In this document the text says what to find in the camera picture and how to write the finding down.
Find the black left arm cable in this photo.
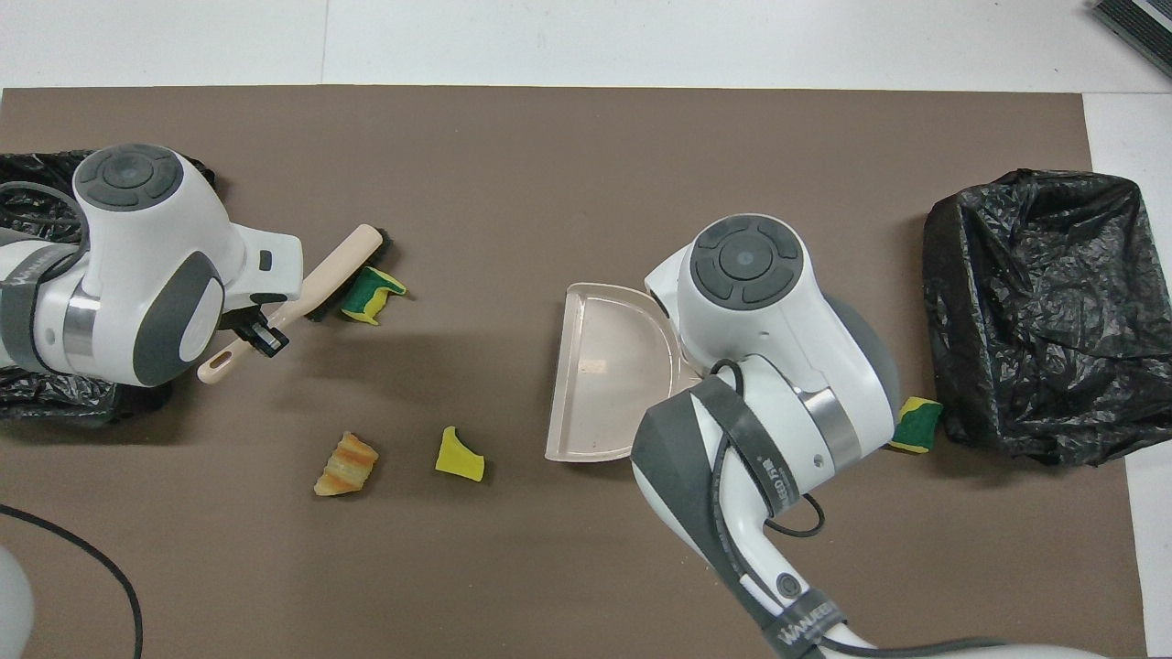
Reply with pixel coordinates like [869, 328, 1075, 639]
[0, 181, 145, 659]

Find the green and yellow sponge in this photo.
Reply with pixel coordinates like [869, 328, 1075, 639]
[342, 265, 407, 327]
[890, 396, 944, 454]

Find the beige hand brush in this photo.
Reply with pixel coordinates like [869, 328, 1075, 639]
[197, 224, 396, 385]

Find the brown table mat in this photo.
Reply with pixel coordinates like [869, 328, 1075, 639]
[0, 87, 1147, 659]

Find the small yellow sponge piece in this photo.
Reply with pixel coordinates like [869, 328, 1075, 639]
[435, 426, 486, 483]

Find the beige plastic dustpan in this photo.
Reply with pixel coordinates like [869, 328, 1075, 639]
[545, 282, 683, 463]

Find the pale toy bread piece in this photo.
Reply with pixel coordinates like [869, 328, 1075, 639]
[314, 432, 379, 497]

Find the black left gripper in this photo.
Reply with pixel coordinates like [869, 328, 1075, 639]
[220, 295, 290, 358]

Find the bin with black bag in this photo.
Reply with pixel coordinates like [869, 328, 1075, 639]
[0, 146, 221, 429]
[922, 167, 1172, 468]

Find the dark ribbed device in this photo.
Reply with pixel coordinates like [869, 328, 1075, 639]
[1090, 0, 1172, 79]

